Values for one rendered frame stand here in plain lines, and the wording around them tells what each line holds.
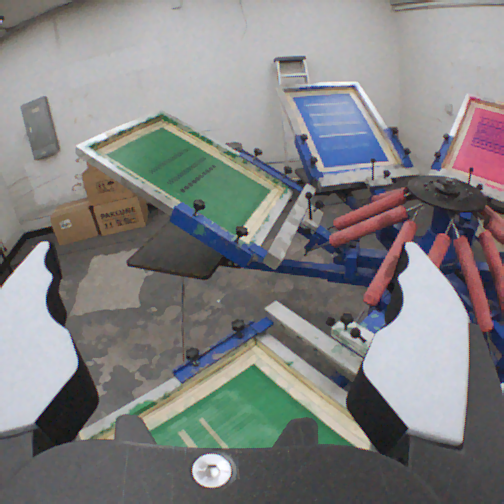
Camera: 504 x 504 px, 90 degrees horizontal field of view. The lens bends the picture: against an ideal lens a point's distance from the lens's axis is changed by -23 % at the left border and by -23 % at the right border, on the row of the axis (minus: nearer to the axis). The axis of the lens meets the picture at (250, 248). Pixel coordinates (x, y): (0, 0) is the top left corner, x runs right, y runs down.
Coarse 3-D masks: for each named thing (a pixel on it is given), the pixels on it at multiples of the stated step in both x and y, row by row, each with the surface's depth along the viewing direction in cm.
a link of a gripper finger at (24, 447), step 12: (24, 432) 4; (36, 432) 5; (0, 444) 4; (12, 444) 4; (24, 444) 4; (36, 444) 4; (48, 444) 5; (0, 456) 4; (12, 456) 4; (24, 456) 4; (0, 468) 3; (12, 468) 4; (0, 480) 3; (0, 492) 3
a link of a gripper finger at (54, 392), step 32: (32, 256) 9; (32, 288) 8; (0, 320) 7; (32, 320) 7; (64, 320) 9; (0, 352) 6; (32, 352) 6; (64, 352) 6; (0, 384) 5; (32, 384) 5; (64, 384) 5; (0, 416) 4; (32, 416) 5; (64, 416) 5
